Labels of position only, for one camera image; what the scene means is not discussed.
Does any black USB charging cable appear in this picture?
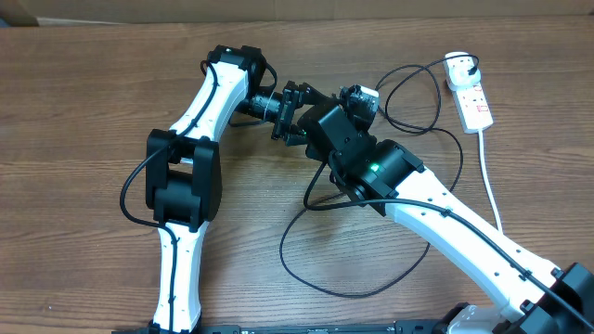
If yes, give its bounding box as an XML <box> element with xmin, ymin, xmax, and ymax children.
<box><xmin>278</xmin><ymin>54</ymin><xmax>480</xmax><ymax>300</ymax></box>

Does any white power strip cord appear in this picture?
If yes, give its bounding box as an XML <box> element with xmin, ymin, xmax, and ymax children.
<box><xmin>476</xmin><ymin>129</ymin><xmax>505</xmax><ymax>233</ymax></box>

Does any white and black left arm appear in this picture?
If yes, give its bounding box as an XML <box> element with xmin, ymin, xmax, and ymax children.
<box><xmin>146</xmin><ymin>45</ymin><xmax>324</xmax><ymax>333</ymax></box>

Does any white power strip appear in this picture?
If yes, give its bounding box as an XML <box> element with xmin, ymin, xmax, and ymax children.
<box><xmin>453</xmin><ymin>83</ymin><xmax>494</xmax><ymax>134</ymax></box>

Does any white charger plug adapter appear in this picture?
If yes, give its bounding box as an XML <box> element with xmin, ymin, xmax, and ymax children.
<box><xmin>444</xmin><ymin>51</ymin><xmax>482</xmax><ymax>91</ymax></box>

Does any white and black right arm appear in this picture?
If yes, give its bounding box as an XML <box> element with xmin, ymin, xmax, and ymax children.
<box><xmin>297</xmin><ymin>85</ymin><xmax>593</xmax><ymax>333</ymax></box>

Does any brown cardboard backdrop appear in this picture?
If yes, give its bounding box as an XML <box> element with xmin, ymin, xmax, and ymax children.
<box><xmin>1</xmin><ymin>0</ymin><xmax>593</xmax><ymax>26</ymax></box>

